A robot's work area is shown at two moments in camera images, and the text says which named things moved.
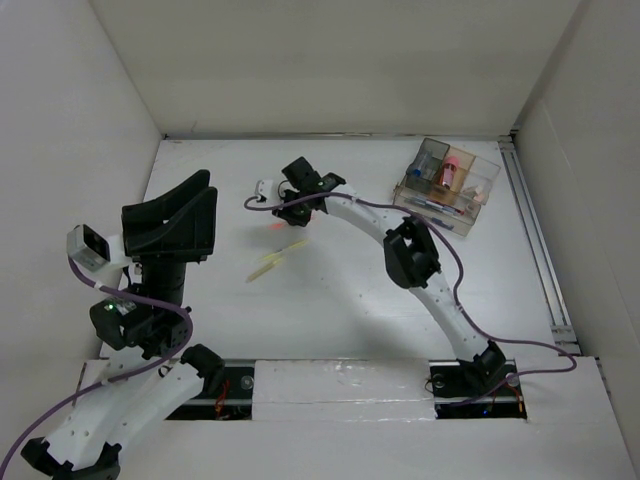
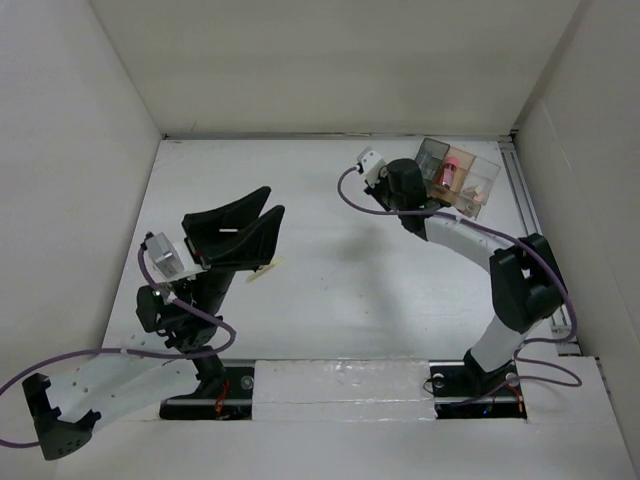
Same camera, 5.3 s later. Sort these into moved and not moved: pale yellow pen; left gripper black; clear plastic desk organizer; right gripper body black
Moved: left gripper black; right gripper body black
Not moved: clear plastic desk organizer; pale yellow pen
